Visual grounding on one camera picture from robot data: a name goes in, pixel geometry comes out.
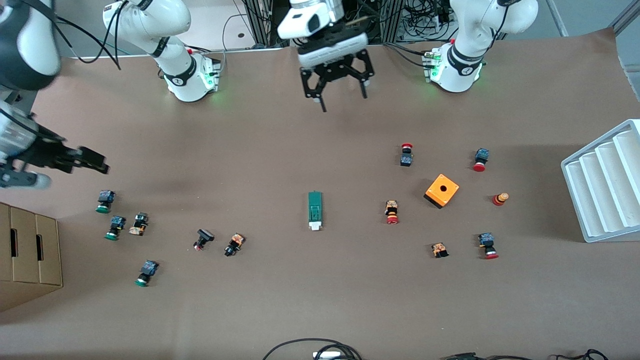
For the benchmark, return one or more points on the black flat button red base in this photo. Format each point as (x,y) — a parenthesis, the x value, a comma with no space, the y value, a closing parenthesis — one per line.
(204,236)

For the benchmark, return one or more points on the white plug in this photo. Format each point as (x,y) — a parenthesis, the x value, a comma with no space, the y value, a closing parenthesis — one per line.
(327,355)

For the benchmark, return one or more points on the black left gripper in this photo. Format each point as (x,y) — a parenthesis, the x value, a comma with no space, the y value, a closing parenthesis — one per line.
(336,70)

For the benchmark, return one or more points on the aluminium rack frame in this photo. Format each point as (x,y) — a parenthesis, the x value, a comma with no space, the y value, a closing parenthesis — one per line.
(260,20)

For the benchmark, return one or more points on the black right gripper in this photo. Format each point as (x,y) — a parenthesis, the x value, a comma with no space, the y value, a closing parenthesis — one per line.
(41,153)

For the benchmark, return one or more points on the black selector switch white base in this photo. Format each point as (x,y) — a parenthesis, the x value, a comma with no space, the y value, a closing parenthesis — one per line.
(139,223)

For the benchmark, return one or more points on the red push button black base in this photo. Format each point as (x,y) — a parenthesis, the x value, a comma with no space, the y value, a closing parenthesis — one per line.
(407,159)

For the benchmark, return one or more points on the green push button blue base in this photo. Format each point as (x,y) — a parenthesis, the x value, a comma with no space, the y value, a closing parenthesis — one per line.
(116,225)
(105,198)

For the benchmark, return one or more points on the green push button white base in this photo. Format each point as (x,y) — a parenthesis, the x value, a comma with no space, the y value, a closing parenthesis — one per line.
(148,270)

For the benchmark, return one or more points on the orange contact block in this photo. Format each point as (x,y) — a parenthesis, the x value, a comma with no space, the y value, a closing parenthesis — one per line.
(440,249)

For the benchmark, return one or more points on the red push button blue base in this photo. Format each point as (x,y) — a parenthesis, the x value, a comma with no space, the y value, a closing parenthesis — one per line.
(487,244)
(481,157)

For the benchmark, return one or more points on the white slotted tray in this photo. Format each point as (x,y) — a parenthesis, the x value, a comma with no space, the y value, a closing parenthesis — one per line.
(602,190)

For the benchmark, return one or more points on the brown cardboard box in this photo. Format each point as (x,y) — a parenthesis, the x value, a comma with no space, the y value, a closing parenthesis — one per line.
(4,250)
(26,250)
(49,250)

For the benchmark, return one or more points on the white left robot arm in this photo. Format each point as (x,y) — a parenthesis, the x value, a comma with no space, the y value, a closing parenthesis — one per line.
(460,65)

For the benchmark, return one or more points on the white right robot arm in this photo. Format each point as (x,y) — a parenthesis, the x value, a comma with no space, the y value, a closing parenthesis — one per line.
(185,75)

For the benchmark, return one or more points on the red yellow button head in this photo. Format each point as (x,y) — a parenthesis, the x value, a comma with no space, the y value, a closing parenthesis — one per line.
(500,199)

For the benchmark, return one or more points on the aluminium post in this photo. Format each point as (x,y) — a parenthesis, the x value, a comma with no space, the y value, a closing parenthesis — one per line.
(627,16)

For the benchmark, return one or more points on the black selector switch orange base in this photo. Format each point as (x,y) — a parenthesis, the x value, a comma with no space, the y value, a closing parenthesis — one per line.
(235,243)

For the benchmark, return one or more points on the orange button enclosure box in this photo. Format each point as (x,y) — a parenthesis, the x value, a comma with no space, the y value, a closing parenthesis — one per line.
(440,195)

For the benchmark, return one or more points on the red push button orange base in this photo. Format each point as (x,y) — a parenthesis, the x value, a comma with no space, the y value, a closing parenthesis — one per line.
(392,210)

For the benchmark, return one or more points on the green terminal block module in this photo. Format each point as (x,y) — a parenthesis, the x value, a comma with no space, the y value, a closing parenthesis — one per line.
(315,207)

